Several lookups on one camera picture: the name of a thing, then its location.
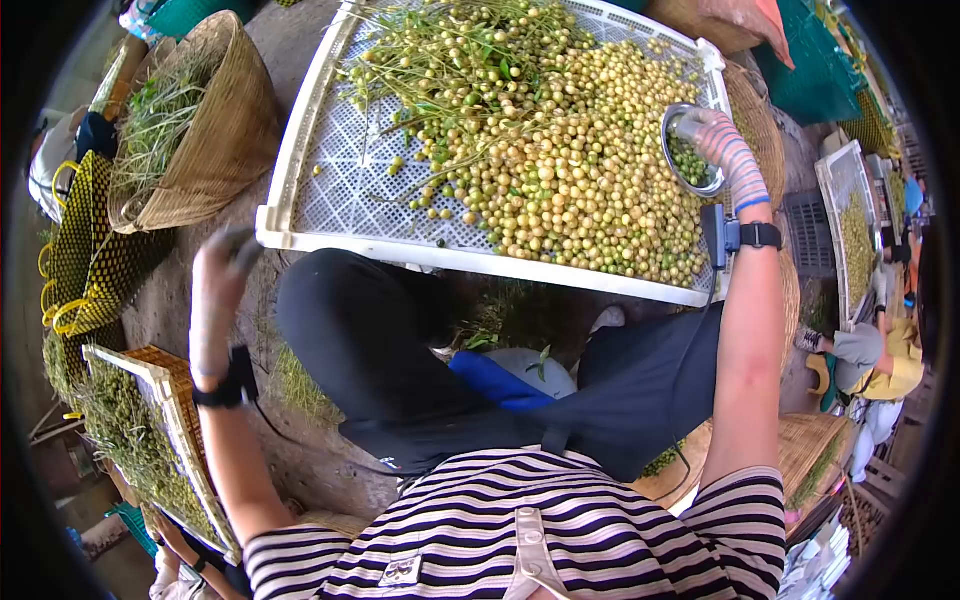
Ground black plastic crate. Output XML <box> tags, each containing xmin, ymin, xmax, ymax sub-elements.
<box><xmin>781</xmin><ymin>189</ymin><xmax>837</xmax><ymax>280</ymax></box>

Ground white tray with yellow berries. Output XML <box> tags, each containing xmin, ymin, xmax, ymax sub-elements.
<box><xmin>814</xmin><ymin>139</ymin><xmax>886</xmax><ymax>331</ymax></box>

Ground brown sack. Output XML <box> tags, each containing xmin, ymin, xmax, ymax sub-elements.
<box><xmin>643</xmin><ymin>0</ymin><xmax>796</xmax><ymax>71</ymax></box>

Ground woven bamboo basket with stems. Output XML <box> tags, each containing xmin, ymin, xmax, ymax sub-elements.
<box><xmin>107</xmin><ymin>9</ymin><xmax>282</xmax><ymax>235</ymax></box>

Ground black wrist band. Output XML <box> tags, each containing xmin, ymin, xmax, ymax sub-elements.
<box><xmin>700</xmin><ymin>203</ymin><xmax>784</xmax><ymax>272</ymax></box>
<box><xmin>192</xmin><ymin>345</ymin><xmax>261</xmax><ymax>411</ymax></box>

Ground white tray of green berries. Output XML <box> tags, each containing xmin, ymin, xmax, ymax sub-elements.
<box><xmin>71</xmin><ymin>343</ymin><xmax>243</xmax><ymax>565</ymax></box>

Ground pile of yellow-green berries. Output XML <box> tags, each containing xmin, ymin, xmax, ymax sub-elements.
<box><xmin>386</xmin><ymin>37</ymin><xmax>714</xmax><ymax>290</ymax></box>

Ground round woven bamboo basket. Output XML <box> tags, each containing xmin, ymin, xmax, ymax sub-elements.
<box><xmin>721</xmin><ymin>60</ymin><xmax>802</xmax><ymax>376</ymax></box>

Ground blue cloth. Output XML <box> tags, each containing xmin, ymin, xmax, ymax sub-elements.
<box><xmin>448</xmin><ymin>351</ymin><xmax>556</xmax><ymax>414</ymax></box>

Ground person's right hand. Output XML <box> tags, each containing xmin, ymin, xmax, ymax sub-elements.
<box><xmin>675</xmin><ymin>108</ymin><xmax>773</xmax><ymax>216</ymax></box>

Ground person's legs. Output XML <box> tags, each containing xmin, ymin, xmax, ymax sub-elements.
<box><xmin>276</xmin><ymin>249</ymin><xmax>726</xmax><ymax>483</ymax></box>

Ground person's body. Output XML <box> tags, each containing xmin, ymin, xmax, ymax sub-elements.
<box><xmin>243</xmin><ymin>446</ymin><xmax>787</xmax><ymax>600</ymax></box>

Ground person's right fingers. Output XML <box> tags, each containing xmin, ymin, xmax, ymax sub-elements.
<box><xmin>675</xmin><ymin>108</ymin><xmax>732</xmax><ymax>151</ymax></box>

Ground green berries in bowl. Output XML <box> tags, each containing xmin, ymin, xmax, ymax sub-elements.
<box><xmin>669</xmin><ymin>136</ymin><xmax>714</xmax><ymax>189</ymax></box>

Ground person's left hand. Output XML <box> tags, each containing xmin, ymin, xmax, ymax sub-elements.
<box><xmin>188</xmin><ymin>227</ymin><xmax>264</xmax><ymax>378</ymax></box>

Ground flat woven basket with stems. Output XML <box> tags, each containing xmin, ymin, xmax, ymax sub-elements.
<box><xmin>633</xmin><ymin>412</ymin><xmax>852</xmax><ymax>537</ymax></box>

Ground yellow and black woven bag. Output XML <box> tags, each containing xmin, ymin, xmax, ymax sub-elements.
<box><xmin>37</xmin><ymin>150</ymin><xmax>175</xmax><ymax>339</ymax></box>

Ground pile of green berry stems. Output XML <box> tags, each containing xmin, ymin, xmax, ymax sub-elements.
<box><xmin>336</xmin><ymin>0</ymin><xmax>601</xmax><ymax>204</ymax></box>

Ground round metal bowl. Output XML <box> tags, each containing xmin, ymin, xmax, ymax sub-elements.
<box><xmin>660</xmin><ymin>102</ymin><xmax>728</xmax><ymax>199</ymax></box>

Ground orange plastic crate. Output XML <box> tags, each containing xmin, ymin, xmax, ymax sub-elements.
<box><xmin>122</xmin><ymin>344</ymin><xmax>209</xmax><ymax>459</ymax></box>

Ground large white perforated plastic tray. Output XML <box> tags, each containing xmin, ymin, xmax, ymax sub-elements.
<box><xmin>255</xmin><ymin>0</ymin><xmax>734</xmax><ymax>309</ymax></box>

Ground green mesh crate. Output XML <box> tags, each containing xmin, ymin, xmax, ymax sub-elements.
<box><xmin>750</xmin><ymin>0</ymin><xmax>867</xmax><ymax>127</ymax></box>

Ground person's left fingers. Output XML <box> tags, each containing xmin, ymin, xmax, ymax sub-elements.
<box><xmin>208</xmin><ymin>227</ymin><xmax>264</xmax><ymax>275</ymax></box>

